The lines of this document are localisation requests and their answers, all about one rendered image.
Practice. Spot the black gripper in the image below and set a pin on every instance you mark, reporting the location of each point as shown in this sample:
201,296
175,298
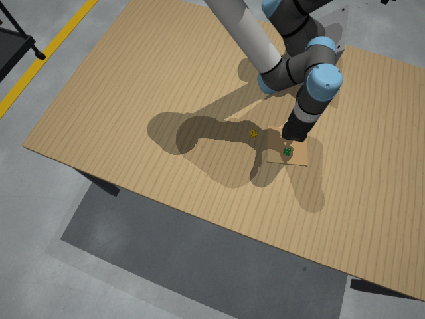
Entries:
296,128

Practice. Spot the tan square mat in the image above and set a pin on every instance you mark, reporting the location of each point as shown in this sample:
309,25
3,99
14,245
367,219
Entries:
276,145

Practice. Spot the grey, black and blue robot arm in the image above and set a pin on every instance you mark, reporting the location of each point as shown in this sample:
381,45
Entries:
311,54

